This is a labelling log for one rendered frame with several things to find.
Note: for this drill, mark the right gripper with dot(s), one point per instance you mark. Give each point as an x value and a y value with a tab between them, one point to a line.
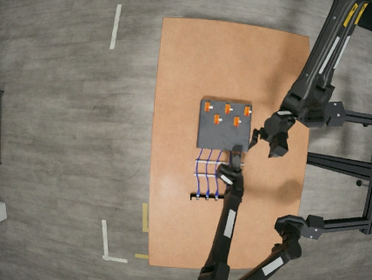
255	135

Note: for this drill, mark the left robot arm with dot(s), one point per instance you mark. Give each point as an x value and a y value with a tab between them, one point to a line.
289	249

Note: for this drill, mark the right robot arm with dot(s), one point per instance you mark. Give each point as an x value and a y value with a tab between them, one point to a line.
304	96

